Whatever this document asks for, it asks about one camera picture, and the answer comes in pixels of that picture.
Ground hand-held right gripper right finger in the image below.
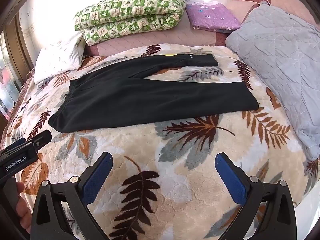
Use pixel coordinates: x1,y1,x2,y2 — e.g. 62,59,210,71
215,152,298,240

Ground person's left hand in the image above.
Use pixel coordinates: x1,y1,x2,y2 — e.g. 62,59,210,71
14,181,32,233

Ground leaf print fleece blanket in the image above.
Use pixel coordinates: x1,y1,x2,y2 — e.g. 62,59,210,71
0,44,320,240

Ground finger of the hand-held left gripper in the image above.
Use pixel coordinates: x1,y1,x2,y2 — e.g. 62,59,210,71
24,130,52,153
7,137,27,148

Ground black pants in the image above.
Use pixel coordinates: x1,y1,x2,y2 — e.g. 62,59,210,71
48,53,259,133

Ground green patterned folded quilt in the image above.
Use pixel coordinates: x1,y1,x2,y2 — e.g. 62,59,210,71
74,0,187,47

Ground wooden window frame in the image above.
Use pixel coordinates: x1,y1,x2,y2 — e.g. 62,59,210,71
0,12,35,130

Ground pink bed sheet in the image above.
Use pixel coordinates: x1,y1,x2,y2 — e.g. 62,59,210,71
84,0,318,55

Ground grey quilted blanket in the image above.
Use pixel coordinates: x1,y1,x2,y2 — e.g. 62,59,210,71
225,1,320,162

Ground purple floral folded cloth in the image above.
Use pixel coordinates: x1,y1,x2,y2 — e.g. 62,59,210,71
185,0,242,32

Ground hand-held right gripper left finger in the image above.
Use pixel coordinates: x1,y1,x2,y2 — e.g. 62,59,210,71
30,152,113,240

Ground white patterned pillow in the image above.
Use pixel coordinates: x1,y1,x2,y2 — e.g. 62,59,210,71
34,30,87,85

